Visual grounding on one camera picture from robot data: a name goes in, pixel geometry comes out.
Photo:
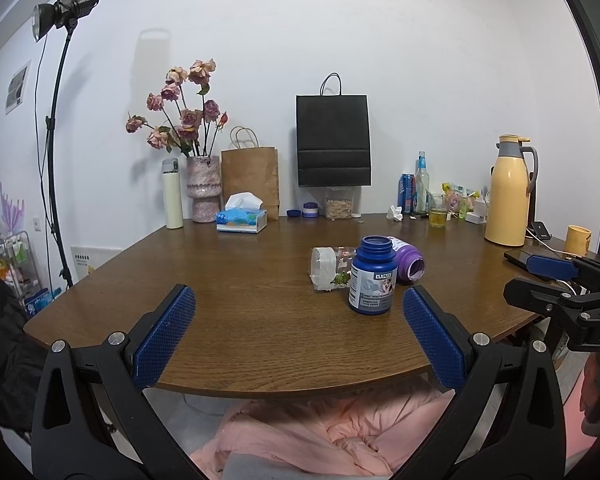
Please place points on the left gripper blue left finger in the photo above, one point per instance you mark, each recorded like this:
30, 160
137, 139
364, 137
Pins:
91, 418

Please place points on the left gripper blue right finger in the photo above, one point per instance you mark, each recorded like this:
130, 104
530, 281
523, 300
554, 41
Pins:
505, 419

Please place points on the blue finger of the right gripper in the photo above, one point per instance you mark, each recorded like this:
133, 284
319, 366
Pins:
551, 268
543, 299

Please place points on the blue pill bottle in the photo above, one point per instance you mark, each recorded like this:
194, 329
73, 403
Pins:
373, 276

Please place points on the small yellow cup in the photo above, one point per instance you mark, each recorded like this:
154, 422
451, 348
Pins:
578, 240

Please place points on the black smartphone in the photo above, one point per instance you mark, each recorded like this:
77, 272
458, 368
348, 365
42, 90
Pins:
518, 258

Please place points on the yellow thermos jug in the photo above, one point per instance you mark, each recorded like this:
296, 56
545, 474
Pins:
513, 180

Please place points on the purple pill bottle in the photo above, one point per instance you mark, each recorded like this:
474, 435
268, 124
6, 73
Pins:
410, 263

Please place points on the glass of yellow liquid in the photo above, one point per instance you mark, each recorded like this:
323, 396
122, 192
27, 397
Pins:
437, 210

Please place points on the pink cloth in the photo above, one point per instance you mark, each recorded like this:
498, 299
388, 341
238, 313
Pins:
368, 433

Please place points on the clear glass bottle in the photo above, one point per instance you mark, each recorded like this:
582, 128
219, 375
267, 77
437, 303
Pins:
421, 185

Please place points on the blue drink can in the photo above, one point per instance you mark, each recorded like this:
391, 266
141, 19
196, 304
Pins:
406, 193

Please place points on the crumpled white tissue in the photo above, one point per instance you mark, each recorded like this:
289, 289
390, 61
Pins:
395, 213

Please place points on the clear jar with oats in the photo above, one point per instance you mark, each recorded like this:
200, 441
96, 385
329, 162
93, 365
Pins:
338, 203

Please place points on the black paper bag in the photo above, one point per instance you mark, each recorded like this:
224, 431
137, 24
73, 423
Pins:
333, 141

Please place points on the cream thermos bottle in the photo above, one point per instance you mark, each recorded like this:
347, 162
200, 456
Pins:
172, 198

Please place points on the blue tissue box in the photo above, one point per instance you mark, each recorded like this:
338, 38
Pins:
243, 213

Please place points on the pink ceramic vase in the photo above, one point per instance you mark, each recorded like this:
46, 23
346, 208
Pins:
204, 187

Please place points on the brown paper bag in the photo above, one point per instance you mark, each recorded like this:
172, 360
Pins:
250, 167

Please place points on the dried pink rose bouquet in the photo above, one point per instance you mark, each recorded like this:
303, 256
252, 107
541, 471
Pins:
188, 120

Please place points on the studio light on stand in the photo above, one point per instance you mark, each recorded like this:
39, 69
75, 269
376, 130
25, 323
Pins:
62, 14

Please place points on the wire storage rack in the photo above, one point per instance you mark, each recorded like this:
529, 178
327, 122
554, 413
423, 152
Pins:
19, 271

